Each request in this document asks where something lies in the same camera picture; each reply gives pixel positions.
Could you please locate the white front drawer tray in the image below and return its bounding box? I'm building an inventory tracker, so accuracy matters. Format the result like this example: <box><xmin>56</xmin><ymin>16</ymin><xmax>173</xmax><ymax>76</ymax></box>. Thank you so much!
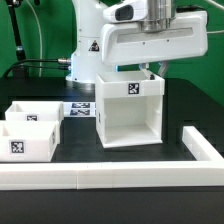
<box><xmin>0</xmin><ymin>121</ymin><xmax>60</xmax><ymax>162</ymax></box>

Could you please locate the white drawer tray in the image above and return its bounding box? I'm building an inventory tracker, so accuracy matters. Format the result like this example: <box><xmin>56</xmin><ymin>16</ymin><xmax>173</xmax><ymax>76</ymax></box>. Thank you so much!
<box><xmin>0</xmin><ymin>121</ymin><xmax>60</xmax><ymax>162</ymax></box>
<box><xmin>5</xmin><ymin>101</ymin><xmax>64</xmax><ymax>123</ymax></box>

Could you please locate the black cable with connector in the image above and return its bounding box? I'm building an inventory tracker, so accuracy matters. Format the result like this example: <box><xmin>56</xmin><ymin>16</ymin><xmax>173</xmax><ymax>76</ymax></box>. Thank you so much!
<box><xmin>2</xmin><ymin>57</ymin><xmax>72</xmax><ymax>79</ymax></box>

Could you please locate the white drawer cabinet box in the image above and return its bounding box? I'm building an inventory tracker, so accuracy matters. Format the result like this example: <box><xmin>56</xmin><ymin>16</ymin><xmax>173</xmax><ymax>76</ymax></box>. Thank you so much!
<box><xmin>95</xmin><ymin>71</ymin><xmax>165</xmax><ymax>148</ymax></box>

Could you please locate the black camera stand pole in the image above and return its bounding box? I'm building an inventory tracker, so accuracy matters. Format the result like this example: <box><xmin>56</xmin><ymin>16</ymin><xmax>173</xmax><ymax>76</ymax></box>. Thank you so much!
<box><xmin>3</xmin><ymin>0</ymin><xmax>29</xmax><ymax>79</ymax></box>

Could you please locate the white L-shaped border rail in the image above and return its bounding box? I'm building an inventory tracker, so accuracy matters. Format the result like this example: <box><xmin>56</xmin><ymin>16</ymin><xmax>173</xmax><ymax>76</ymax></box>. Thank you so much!
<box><xmin>0</xmin><ymin>126</ymin><xmax>224</xmax><ymax>191</ymax></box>

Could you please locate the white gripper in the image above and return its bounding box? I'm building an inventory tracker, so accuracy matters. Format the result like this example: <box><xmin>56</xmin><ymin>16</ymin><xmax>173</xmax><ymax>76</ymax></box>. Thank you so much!
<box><xmin>101</xmin><ymin>11</ymin><xmax>208</xmax><ymax>80</ymax></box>

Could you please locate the white rear drawer tray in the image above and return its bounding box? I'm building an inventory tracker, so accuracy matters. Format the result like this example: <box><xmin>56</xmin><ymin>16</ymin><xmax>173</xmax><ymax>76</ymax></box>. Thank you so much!
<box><xmin>5</xmin><ymin>101</ymin><xmax>64</xmax><ymax>123</ymax></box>

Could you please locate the white fiducial marker sheet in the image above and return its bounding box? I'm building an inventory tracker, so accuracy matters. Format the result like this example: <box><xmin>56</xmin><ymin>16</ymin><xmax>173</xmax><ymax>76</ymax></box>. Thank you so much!
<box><xmin>63</xmin><ymin>102</ymin><xmax>96</xmax><ymax>117</ymax></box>

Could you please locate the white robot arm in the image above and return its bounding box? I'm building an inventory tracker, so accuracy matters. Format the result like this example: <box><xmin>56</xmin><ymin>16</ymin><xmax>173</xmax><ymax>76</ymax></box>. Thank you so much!
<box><xmin>66</xmin><ymin>0</ymin><xmax>209</xmax><ymax>91</ymax></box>

